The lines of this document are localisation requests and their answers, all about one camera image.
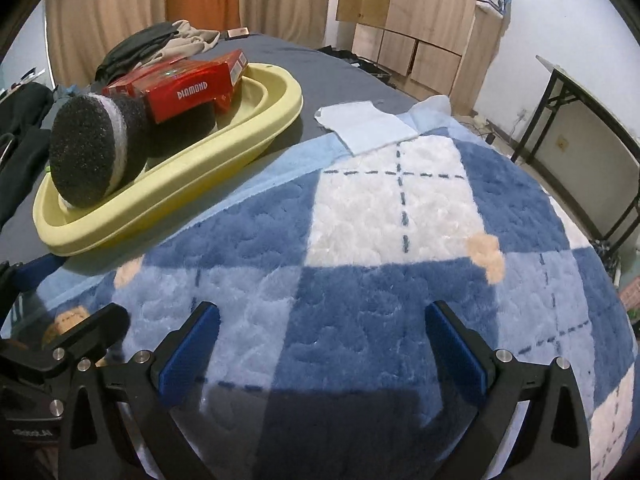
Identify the wide beige curtain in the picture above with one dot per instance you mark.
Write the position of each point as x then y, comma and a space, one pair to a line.
105, 10

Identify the yellow plastic basin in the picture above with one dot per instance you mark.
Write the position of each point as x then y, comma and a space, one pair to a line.
210, 160

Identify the open black suitcase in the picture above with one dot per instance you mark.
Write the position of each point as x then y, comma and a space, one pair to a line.
362, 64

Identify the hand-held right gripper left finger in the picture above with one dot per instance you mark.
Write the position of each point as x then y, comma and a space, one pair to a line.
187, 360

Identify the blue white plaid blanket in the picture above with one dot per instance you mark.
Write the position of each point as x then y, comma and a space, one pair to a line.
350, 310

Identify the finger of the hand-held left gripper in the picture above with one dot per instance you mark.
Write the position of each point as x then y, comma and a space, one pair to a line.
37, 265
95, 327

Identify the small brown box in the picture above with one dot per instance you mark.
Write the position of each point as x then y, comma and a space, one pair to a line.
237, 33

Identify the dark green garment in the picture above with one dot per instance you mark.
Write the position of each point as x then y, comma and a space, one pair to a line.
135, 45

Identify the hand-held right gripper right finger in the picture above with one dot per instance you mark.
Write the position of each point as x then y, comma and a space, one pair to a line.
460, 360

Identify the long red carton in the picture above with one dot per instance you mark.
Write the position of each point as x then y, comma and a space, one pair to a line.
165, 71

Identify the black cloth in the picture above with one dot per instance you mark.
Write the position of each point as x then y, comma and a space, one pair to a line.
20, 150

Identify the white cloth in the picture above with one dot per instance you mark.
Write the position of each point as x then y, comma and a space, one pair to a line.
367, 122

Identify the black frame folding table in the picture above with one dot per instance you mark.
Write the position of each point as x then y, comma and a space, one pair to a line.
590, 140

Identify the wooden wardrobe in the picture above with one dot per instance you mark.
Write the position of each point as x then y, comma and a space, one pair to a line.
430, 20

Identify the narrow beige curtain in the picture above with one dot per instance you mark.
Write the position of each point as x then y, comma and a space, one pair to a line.
282, 0

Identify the dark grey round sponge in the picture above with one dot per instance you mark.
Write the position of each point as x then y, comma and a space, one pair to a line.
82, 152

